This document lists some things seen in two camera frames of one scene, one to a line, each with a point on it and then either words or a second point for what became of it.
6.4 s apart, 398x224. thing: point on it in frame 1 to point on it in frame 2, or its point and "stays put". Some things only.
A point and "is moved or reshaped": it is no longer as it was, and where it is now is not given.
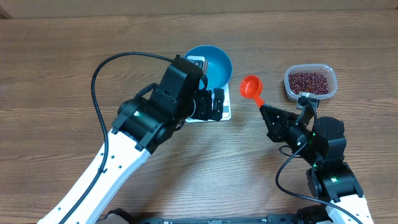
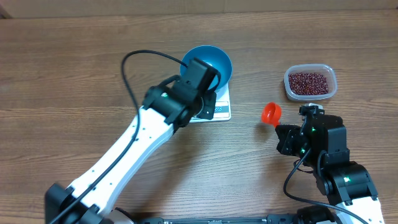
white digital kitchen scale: (227, 114) stays put
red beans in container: (308, 81) stays put
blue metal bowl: (219, 68) stays put
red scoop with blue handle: (251, 86) is moved or reshaped
